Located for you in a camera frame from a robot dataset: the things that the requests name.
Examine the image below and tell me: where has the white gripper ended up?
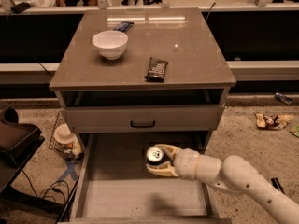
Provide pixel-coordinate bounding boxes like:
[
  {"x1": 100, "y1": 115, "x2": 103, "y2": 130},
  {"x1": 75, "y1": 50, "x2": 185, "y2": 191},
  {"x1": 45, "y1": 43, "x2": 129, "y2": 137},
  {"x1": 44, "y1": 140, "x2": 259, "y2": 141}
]
[{"x1": 147, "y1": 144, "x2": 221, "y2": 181}]

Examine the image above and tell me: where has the blue pepsi can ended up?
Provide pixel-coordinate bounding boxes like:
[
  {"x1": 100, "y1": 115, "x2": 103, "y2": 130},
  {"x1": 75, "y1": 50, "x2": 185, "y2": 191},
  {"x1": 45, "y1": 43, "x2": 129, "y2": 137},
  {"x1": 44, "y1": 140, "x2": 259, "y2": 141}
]
[{"x1": 146, "y1": 147, "x2": 170, "y2": 166}]

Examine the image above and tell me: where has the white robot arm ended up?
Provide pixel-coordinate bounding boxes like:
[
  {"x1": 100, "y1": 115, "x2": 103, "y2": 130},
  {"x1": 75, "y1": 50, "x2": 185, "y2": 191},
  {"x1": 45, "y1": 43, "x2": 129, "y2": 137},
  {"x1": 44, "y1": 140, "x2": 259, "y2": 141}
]
[{"x1": 146, "y1": 144, "x2": 299, "y2": 224}]

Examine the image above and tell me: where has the open grey middle drawer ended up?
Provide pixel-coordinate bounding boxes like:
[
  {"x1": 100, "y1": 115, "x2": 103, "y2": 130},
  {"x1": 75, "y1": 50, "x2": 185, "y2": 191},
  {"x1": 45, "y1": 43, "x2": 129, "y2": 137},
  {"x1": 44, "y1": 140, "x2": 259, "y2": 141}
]
[{"x1": 60, "y1": 132, "x2": 232, "y2": 224}]

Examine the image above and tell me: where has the grey drawer cabinet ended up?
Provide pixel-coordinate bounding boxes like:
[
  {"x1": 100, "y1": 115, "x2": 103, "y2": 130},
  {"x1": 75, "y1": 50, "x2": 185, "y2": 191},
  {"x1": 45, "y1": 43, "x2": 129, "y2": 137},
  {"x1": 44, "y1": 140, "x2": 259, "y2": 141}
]
[{"x1": 49, "y1": 7, "x2": 237, "y2": 224}]

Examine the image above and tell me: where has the small can on floor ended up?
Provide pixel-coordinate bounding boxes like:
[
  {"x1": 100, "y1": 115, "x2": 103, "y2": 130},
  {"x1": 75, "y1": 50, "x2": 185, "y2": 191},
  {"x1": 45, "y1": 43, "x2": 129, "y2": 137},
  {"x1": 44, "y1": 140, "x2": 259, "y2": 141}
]
[{"x1": 275, "y1": 92, "x2": 292, "y2": 105}]

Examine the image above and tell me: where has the dark chocolate bar wrapper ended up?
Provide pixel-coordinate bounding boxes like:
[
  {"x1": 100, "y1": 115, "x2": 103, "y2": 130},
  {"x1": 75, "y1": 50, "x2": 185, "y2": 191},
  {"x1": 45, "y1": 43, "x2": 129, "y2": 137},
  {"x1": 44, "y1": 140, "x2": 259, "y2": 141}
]
[{"x1": 145, "y1": 57, "x2": 168, "y2": 82}]

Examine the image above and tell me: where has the white cup in basket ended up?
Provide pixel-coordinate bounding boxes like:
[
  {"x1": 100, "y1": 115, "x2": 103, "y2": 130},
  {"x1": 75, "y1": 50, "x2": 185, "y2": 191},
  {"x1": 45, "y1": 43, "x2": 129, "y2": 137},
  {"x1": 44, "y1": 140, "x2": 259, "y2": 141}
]
[{"x1": 53, "y1": 124, "x2": 75, "y2": 144}]

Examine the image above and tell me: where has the black bar on floor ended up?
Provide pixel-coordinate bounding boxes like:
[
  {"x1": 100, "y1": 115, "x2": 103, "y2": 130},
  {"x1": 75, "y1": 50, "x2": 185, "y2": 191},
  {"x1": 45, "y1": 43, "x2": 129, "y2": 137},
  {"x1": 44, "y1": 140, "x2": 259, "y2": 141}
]
[{"x1": 271, "y1": 177, "x2": 284, "y2": 193}]

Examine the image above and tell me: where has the brown snack bag on floor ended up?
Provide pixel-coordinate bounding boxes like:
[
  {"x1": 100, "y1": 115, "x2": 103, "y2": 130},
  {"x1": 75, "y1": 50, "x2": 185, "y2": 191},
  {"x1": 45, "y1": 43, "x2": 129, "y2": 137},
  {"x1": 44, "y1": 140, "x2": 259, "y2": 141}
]
[{"x1": 255, "y1": 113, "x2": 293, "y2": 130}]

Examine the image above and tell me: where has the white ceramic bowl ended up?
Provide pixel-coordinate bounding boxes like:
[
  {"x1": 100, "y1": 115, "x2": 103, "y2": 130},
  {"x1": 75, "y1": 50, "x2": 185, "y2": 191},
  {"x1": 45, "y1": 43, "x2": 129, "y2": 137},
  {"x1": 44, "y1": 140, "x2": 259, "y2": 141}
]
[{"x1": 92, "y1": 30, "x2": 128, "y2": 60}]

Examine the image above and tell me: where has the green packet on floor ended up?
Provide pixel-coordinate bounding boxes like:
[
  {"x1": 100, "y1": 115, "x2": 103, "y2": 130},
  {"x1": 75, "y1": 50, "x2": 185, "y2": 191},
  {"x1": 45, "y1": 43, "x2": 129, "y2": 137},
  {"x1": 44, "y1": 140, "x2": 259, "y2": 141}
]
[{"x1": 290, "y1": 125, "x2": 299, "y2": 138}]

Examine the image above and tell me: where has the blue snack bar wrapper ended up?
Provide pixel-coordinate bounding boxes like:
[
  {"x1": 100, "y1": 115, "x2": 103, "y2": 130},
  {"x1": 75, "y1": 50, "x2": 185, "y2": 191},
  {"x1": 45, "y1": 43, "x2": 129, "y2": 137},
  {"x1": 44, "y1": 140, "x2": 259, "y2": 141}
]
[{"x1": 114, "y1": 21, "x2": 134, "y2": 33}]

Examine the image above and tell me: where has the black tray on stand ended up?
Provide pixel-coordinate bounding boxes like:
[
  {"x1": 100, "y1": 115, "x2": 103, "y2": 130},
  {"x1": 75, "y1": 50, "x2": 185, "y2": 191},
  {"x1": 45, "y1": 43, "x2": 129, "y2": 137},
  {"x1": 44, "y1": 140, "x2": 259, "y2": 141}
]
[{"x1": 0, "y1": 106, "x2": 45, "y2": 193}]

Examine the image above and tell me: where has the black device on ledge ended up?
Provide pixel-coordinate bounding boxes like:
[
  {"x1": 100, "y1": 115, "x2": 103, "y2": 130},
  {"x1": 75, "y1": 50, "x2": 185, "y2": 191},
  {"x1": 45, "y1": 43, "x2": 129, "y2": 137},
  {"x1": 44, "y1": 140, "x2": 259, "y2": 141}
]
[{"x1": 11, "y1": 2, "x2": 31, "y2": 14}]

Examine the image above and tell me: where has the closed grey drawer black handle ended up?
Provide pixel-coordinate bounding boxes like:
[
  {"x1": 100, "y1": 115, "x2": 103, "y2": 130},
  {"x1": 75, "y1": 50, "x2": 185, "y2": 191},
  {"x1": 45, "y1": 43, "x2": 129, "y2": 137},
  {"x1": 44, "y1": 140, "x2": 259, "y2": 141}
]
[{"x1": 62, "y1": 105, "x2": 224, "y2": 133}]

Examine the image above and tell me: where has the wire basket with items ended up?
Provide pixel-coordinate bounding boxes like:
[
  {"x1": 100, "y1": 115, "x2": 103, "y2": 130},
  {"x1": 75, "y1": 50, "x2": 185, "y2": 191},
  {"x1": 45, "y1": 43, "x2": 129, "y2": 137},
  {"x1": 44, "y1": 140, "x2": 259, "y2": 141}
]
[{"x1": 49, "y1": 113, "x2": 83, "y2": 160}]

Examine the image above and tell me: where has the black cable on floor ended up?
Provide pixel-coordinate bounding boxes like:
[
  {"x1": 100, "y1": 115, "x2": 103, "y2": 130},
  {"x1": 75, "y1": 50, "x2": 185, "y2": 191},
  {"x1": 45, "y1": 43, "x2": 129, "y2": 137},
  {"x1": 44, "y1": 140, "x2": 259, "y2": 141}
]
[{"x1": 21, "y1": 169, "x2": 71, "y2": 203}]

